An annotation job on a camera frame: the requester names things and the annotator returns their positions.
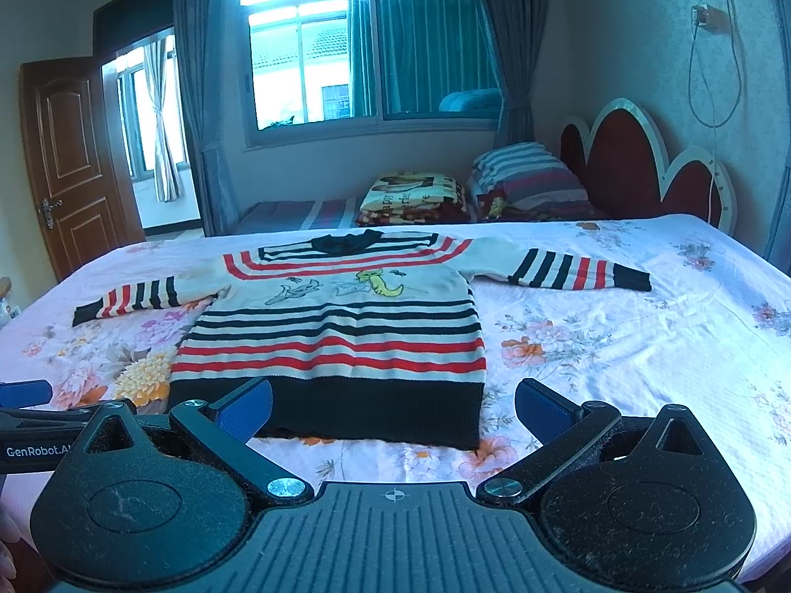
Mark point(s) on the striped pillow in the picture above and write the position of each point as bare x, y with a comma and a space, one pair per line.
525, 182

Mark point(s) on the teal cushion on windowsill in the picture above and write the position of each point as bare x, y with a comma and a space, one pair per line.
481, 102

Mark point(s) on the large window with frame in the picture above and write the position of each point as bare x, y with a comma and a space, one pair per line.
342, 67

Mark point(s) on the person's left hand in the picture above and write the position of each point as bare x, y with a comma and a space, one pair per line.
9, 535

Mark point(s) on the striped side bed mattress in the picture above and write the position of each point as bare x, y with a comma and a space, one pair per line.
289, 216

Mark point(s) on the blue curtain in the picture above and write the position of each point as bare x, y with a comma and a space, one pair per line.
514, 31
199, 27

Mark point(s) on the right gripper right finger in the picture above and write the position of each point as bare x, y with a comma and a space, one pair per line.
566, 432

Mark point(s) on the brown wooden door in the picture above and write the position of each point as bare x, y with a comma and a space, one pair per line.
82, 190

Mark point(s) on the wall socket with charger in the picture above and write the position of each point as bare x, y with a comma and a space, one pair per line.
710, 19

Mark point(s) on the blue curtain right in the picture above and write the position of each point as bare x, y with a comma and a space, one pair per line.
514, 31

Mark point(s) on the folded yellow patterned blanket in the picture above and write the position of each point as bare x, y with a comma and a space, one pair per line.
410, 198

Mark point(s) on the striped knit children's sweater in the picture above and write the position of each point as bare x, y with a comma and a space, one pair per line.
374, 335

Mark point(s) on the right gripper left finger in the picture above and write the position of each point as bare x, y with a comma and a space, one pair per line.
219, 433

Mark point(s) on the blue curtain left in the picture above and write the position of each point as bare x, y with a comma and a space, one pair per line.
199, 27

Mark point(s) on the white floral bed sheet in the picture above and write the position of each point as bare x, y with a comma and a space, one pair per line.
712, 334

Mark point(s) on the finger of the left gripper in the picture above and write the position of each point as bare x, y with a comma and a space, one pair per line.
25, 394

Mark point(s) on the red white scalloped headboard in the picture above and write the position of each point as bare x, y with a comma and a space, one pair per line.
624, 165

